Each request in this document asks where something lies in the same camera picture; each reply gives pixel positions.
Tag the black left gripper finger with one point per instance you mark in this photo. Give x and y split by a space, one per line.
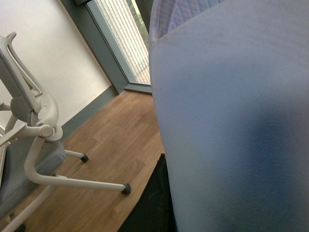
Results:
154 210

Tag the light blue slipper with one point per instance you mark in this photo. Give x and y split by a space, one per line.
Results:
230 82

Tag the grey office chair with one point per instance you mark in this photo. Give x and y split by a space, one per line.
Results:
31 145

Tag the dark window frame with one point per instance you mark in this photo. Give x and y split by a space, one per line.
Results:
94 37

